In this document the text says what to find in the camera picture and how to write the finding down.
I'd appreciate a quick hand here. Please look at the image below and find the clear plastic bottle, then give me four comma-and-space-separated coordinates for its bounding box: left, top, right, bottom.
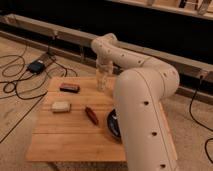
96, 70, 108, 92

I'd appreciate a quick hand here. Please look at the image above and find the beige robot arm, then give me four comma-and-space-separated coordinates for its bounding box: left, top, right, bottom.
91, 33, 180, 171

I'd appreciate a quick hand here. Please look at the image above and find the dark ceramic bowl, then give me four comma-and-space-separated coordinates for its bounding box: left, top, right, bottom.
107, 110, 121, 140

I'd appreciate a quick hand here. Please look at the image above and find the dark brown rectangular block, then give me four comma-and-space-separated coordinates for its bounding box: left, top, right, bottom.
60, 83, 80, 93

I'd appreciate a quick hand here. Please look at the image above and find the brown snack bar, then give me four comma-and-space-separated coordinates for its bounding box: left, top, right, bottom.
85, 107, 99, 125

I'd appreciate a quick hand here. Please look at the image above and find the beige sponge block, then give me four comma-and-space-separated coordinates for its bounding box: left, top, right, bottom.
51, 101, 71, 113

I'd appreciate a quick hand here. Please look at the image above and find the black power adapter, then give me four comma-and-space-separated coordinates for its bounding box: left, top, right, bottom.
27, 61, 45, 74

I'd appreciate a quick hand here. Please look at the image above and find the long metal floor rail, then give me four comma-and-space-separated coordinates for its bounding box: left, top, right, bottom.
0, 14, 213, 105

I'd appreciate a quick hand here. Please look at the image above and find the black cable at right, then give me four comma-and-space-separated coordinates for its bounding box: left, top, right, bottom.
188, 74, 213, 165

